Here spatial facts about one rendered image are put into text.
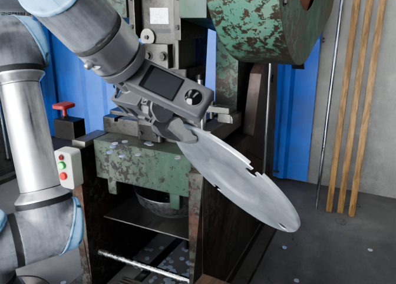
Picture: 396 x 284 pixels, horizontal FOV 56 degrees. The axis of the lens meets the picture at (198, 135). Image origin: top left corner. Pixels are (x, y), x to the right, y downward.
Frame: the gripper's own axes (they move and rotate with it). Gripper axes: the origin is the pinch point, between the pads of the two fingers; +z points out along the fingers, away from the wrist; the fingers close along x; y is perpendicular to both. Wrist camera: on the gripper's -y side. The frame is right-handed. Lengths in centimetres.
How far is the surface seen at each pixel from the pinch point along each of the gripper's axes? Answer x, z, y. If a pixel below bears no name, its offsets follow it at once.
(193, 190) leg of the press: 0, 44, 28
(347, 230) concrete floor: -33, 157, 11
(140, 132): -11, 39, 56
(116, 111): -11, 25, 55
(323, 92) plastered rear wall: -106, 143, 49
